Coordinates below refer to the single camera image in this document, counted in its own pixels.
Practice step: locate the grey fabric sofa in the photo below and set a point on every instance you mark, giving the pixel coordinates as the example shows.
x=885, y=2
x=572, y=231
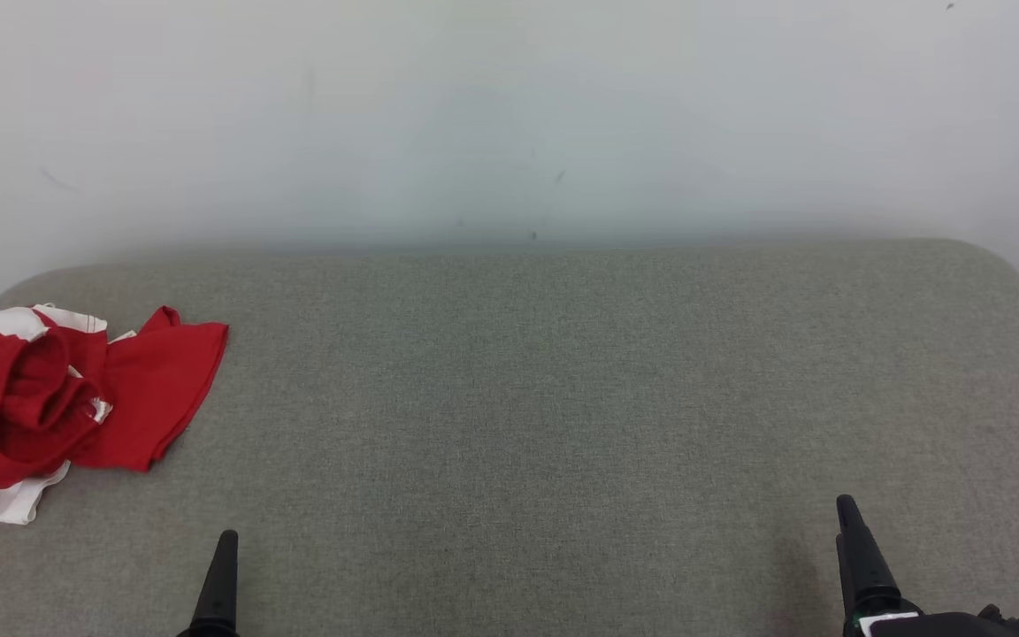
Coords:
x=563, y=425

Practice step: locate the red and white jersey shirt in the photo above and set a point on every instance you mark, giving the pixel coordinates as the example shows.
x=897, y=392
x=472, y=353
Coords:
x=160, y=389

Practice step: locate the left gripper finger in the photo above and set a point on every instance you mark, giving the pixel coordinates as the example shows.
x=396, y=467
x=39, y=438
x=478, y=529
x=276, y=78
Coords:
x=219, y=584

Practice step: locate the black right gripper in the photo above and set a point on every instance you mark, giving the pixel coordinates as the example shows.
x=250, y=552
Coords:
x=907, y=626

